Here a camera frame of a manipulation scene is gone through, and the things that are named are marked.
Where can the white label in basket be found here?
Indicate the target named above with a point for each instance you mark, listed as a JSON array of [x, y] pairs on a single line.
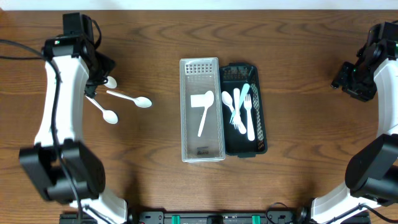
[[197, 101]]

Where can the black perforated plastic basket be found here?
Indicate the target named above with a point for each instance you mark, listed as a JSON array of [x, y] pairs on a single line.
[[232, 76]]

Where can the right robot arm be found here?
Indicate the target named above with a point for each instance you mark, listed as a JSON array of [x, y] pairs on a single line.
[[370, 179]]

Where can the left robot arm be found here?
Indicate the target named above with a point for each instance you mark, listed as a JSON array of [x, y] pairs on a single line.
[[60, 166]]

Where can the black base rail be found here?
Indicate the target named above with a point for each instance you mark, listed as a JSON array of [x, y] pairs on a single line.
[[273, 216]]

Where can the white spoon lying crossed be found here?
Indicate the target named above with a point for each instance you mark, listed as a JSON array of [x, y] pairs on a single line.
[[140, 101]]

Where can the white spoon crossing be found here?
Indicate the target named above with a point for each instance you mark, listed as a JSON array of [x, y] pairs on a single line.
[[210, 99]]

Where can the white fork diagonal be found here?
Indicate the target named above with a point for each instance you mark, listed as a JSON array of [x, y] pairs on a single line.
[[250, 128]]

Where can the white spoon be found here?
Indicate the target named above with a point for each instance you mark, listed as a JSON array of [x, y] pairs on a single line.
[[111, 83], [108, 115], [228, 101]]

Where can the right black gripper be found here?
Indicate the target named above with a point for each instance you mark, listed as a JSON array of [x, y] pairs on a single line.
[[342, 78]]

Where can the pale green fork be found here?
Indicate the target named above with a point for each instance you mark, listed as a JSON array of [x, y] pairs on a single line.
[[244, 92]]

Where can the clear perforated plastic basket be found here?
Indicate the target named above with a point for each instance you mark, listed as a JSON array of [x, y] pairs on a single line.
[[202, 133]]

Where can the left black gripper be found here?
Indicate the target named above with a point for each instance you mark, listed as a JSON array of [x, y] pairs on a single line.
[[107, 65]]

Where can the white fork top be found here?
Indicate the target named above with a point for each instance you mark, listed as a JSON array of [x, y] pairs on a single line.
[[237, 119]]

